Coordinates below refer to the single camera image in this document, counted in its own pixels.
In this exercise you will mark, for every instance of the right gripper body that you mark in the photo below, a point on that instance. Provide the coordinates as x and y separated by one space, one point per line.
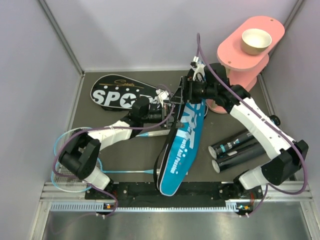
198 90

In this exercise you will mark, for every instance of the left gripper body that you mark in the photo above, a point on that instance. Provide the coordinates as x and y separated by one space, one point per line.
160 115

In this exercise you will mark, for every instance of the black sport racket bag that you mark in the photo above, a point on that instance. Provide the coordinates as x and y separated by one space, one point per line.
118 92

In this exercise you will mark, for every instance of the blue sport racket bag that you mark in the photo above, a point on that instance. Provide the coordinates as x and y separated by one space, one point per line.
180 148

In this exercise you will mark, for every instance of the black shuttlecock tube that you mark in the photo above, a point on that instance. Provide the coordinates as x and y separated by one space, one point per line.
226 145
238 155

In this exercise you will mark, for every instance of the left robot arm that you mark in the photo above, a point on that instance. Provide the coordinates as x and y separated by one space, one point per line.
80 153

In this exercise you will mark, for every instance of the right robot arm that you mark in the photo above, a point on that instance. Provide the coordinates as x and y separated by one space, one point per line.
286 155

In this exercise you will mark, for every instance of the blue badminton racket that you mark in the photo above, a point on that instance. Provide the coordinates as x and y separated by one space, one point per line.
155 133

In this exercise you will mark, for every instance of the white badminton racket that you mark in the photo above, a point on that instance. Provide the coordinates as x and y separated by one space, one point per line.
70 185

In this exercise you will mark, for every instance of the pink three-tier shelf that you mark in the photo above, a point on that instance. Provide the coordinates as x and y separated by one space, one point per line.
245 53

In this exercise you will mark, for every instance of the gold white bowl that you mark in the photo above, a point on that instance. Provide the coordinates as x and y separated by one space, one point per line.
254 41

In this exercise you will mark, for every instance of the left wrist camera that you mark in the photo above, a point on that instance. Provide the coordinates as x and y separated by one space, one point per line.
162 95

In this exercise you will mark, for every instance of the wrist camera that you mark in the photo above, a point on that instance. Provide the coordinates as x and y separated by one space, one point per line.
198 68
162 95

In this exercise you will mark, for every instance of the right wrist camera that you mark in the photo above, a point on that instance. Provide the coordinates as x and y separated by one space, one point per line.
198 68

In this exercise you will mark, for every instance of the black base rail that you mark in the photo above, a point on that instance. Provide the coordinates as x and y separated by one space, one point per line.
142 197

